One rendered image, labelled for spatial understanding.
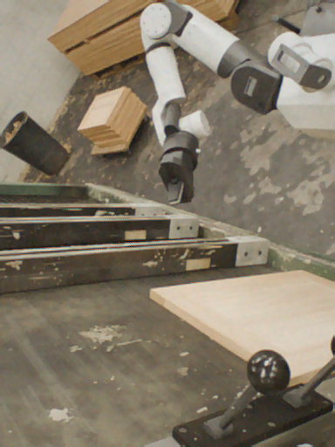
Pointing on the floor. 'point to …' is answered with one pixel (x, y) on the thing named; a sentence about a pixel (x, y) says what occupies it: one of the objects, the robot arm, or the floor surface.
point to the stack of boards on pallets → (119, 31)
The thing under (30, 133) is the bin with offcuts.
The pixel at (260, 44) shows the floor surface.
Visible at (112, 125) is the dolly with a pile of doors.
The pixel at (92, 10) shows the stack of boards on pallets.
